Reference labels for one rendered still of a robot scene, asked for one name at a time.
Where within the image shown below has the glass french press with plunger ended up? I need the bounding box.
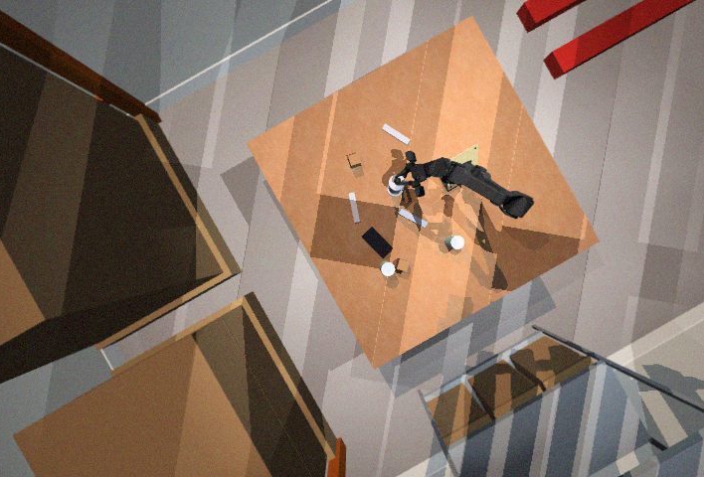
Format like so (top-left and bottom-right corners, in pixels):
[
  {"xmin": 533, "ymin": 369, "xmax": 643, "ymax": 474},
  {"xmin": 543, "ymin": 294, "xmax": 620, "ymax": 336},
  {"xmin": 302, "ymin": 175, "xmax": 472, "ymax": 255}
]
[{"xmin": 387, "ymin": 173, "xmax": 408, "ymax": 197}]

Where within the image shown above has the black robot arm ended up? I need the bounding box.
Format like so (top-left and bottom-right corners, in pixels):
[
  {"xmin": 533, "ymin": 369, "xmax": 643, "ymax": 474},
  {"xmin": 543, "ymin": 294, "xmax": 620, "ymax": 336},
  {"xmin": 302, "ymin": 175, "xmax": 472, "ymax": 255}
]
[{"xmin": 410, "ymin": 157, "xmax": 535, "ymax": 219}]

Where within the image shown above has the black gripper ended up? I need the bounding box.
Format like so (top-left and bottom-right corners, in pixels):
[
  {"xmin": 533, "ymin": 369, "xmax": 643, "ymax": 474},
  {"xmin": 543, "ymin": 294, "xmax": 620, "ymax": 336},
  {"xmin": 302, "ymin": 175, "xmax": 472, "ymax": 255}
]
[{"xmin": 395, "ymin": 151, "xmax": 431, "ymax": 197}]

